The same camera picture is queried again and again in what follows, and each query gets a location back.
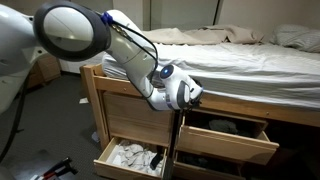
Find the grey striped pillow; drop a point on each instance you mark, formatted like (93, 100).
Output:
(296, 36)

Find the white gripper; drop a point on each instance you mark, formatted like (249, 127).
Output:
(181, 91)

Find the red black tool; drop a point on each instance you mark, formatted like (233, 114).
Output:
(55, 172)

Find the beige blanket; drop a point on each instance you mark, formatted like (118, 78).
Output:
(207, 35)

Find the white mattress with sheet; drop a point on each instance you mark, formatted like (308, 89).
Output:
(258, 73)

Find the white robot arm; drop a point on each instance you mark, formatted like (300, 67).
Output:
(72, 32)

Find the white crumpled clothes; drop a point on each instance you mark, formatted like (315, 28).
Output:
(135, 156)

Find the wooden side cabinet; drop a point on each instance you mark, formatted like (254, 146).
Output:
(44, 70)

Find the wooden drawer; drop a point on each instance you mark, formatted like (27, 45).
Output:
(250, 144)
(189, 166)
(132, 118)
(120, 173)

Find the black sock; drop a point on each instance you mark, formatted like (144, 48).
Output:
(156, 160)

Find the dark grey garment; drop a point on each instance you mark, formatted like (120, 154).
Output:
(224, 126)

